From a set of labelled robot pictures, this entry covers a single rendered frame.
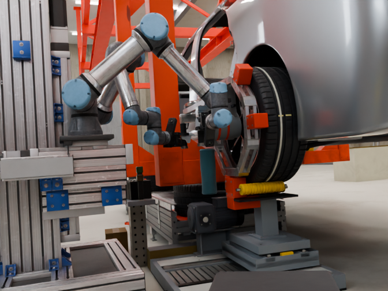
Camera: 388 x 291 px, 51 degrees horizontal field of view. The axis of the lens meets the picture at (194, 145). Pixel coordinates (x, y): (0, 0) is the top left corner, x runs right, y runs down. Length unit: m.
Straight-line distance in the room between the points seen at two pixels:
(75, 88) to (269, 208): 1.24
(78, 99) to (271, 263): 1.23
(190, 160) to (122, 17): 2.53
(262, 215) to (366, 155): 6.66
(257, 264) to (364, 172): 6.80
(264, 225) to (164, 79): 1.12
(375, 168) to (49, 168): 7.84
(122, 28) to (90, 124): 3.03
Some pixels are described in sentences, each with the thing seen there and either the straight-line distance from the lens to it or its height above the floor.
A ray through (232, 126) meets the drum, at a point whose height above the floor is 0.85.
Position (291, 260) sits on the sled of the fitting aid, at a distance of 2.21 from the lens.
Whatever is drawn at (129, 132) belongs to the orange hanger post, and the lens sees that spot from 4.54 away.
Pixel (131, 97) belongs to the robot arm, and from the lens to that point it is 2.03.
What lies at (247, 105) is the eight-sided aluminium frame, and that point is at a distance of 2.02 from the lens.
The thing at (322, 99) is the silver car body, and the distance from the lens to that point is 1.83.
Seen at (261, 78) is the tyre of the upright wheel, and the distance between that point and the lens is 2.11.
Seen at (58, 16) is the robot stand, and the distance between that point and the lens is 2.20.
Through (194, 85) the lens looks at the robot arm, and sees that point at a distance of 1.85.
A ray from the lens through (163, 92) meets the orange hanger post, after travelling 2.65.
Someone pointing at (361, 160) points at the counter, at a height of 0.41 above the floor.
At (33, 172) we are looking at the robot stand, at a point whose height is 0.68.
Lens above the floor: 0.70
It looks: 2 degrees up
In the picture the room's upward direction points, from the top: 4 degrees counter-clockwise
